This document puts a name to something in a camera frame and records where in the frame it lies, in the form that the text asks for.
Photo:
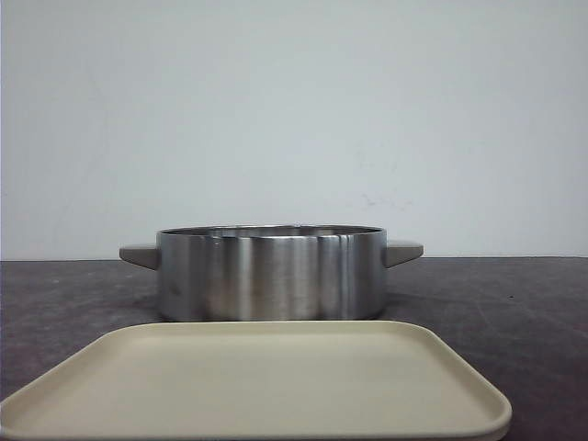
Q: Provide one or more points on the beige plastic tray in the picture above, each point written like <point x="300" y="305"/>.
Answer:
<point x="372" y="380"/>

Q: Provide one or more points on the stainless steel steamer pot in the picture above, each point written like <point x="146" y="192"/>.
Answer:
<point x="271" y="272"/>

